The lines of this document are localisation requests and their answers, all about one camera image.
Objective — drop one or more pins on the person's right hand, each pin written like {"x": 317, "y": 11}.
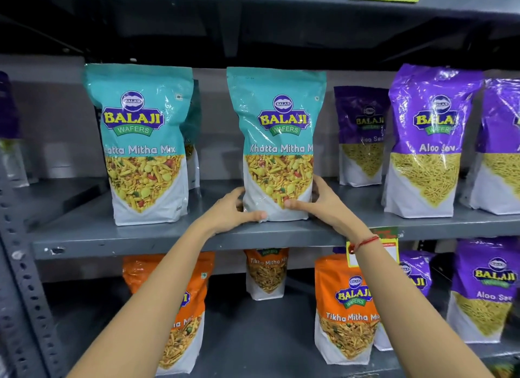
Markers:
{"x": 329, "y": 211}

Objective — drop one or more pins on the person's left hand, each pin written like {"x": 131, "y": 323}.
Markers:
{"x": 225, "y": 215}

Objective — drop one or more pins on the person's left thumb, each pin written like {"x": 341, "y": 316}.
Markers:
{"x": 254, "y": 217}

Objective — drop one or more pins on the person's right thumb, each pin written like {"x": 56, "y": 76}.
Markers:
{"x": 298, "y": 204}

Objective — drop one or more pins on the teal snack packet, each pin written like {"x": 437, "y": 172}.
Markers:
{"x": 140, "y": 146}
{"x": 276, "y": 105}
{"x": 193, "y": 146}

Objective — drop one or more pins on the person's left forearm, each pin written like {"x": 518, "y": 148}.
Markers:
{"x": 154, "y": 308}

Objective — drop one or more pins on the person's right forearm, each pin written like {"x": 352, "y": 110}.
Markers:
{"x": 406, "y": 308}

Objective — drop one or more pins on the orange snack packet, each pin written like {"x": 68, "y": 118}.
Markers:
{"x": 345, "y": 316}
{"x": 195, "y": 292}
{"x": 266, "y": 272}

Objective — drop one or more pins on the purple snack packet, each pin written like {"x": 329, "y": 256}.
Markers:
{"x": 416, "y": 272}
{"x": 430, "y": 146}
{"x": 8, "y": 117}
{"x": 483, "y": 292}
{"x": 499, "y": 154}
{"x": 361, "y": 138}

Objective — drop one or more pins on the colourful shelf price tag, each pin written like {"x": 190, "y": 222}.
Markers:
{"x": 391, "y": 243}

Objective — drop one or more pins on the grey metal shelf rack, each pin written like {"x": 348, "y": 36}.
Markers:
{"x": 122, "y": 235}

